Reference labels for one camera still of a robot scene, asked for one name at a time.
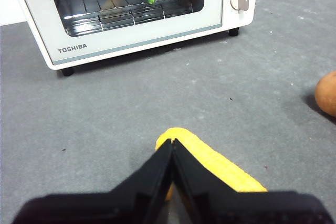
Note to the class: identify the yellow corn cob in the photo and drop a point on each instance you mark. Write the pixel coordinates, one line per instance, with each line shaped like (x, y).
(218, 161)

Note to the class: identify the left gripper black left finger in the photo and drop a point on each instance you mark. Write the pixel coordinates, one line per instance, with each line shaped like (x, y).
(110, 208)

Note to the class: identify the brown potato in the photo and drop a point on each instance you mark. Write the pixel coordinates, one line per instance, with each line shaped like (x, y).
(328, 95)

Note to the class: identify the white toaster oven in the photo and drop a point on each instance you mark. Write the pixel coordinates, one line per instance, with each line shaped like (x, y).
(239, 22)

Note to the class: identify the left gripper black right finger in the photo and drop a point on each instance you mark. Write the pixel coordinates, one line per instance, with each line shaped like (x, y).
(236, 208)

